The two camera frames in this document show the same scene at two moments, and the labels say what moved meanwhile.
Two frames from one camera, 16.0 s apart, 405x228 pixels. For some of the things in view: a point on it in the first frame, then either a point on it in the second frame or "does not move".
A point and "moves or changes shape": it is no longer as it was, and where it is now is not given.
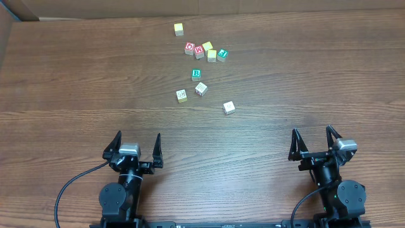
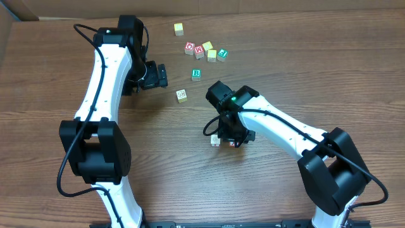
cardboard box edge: [14, 11] does not move
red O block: [189, 48] does not move
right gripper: [297, 152] -> [224, 132]
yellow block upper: [207, 45] does not move
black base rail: [299, 222] does not move
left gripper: [148, 166] -> [155, 78]
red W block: [199, 51] does not move
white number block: [228, 107] moves or changes shape
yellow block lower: [211, 56] does not move
